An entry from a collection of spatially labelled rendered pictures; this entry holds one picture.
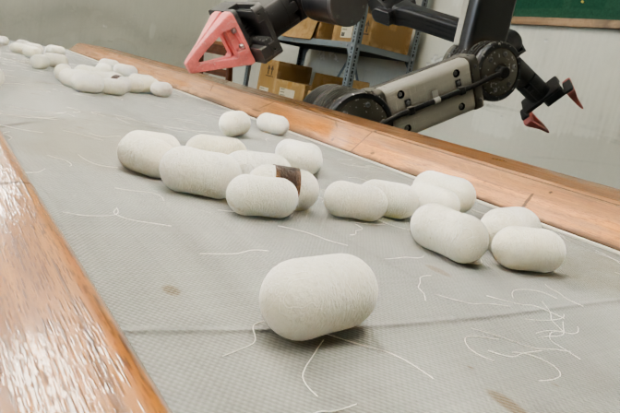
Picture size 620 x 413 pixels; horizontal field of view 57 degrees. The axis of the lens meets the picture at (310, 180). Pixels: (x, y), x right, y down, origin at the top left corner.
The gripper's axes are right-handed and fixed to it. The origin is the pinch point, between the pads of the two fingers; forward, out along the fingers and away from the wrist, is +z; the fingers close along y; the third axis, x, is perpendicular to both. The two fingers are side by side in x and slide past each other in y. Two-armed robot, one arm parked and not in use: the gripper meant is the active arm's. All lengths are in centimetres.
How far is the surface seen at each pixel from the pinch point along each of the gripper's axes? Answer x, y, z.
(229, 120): -1.4, 23.0, 6.5
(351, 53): 87, -163, -123
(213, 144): -6.7, 36.9, 12.2
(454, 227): -4, 50, 9
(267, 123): 3.3, 17.8, 1.7
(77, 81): -6.1, 3.8, 12.5
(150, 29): 83, -433, -112
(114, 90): -2.9, 2.3, 9.7
